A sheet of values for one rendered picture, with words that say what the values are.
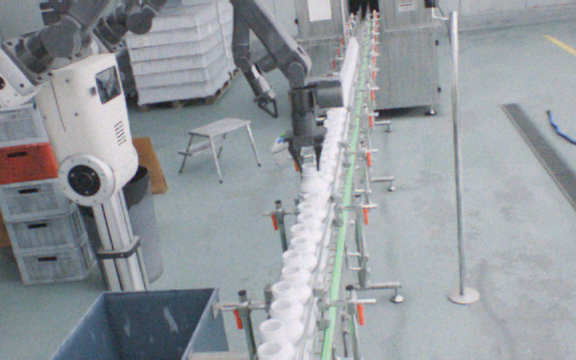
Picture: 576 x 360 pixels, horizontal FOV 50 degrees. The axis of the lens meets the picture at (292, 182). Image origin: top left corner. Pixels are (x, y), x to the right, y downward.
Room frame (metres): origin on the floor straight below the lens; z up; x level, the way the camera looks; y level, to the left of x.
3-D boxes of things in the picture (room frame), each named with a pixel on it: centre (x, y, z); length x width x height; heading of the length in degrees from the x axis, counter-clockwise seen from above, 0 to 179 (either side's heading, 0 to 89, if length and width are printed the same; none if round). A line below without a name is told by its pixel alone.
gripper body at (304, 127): (1.41, -0.04, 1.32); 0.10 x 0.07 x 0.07; 80
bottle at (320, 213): (1.36, -0.04, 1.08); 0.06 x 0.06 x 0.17
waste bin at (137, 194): (3.38, 1.03, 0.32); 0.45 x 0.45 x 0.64
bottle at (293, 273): (1.01, 0.02, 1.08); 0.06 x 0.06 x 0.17
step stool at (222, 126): (5.22, 0.63, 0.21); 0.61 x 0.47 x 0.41; 43
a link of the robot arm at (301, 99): (1.41, -0.05, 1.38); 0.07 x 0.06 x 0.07; 80
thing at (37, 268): (3.74, 1.51, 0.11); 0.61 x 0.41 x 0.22; 176
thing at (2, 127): (3.73, 1.52, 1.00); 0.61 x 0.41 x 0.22; 177
